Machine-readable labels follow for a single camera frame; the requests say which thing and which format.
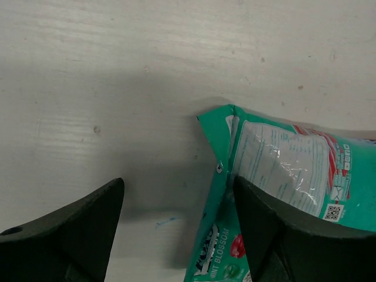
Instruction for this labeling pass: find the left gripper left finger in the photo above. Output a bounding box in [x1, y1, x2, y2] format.
[1, 178, 125, 281]

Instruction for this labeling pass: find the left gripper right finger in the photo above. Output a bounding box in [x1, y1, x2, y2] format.
[233, 176, 375, 281]

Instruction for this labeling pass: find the teal Fox's mint candy bag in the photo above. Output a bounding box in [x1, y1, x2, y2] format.
[184, 105, 375, 281]

